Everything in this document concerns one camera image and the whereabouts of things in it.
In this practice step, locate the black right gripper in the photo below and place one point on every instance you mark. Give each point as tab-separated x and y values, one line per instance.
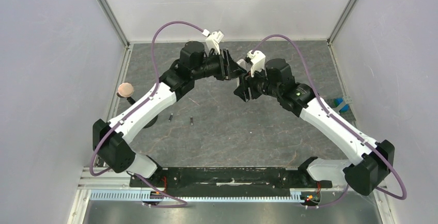
248	85

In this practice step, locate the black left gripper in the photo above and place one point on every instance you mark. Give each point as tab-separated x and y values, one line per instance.
230	69

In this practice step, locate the red and white remote control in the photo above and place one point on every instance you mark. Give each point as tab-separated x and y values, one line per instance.
242	66

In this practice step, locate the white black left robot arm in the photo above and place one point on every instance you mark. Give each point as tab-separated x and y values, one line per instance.
111	139

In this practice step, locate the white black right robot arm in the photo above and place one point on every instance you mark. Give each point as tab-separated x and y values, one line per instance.
366	164

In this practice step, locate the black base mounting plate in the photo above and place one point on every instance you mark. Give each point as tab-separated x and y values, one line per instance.
233	181

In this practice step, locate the grey lego baseplate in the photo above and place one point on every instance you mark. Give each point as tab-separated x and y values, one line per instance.
349	116

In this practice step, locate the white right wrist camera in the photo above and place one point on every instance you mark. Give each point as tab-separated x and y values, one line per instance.
257	61

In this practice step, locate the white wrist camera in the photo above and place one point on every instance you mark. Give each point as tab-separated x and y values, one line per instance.
257	61
213	40

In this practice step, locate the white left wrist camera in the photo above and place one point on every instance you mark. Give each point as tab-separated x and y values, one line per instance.
213	40

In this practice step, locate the light blue toothed cable duct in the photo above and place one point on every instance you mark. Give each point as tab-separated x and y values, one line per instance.
148	196

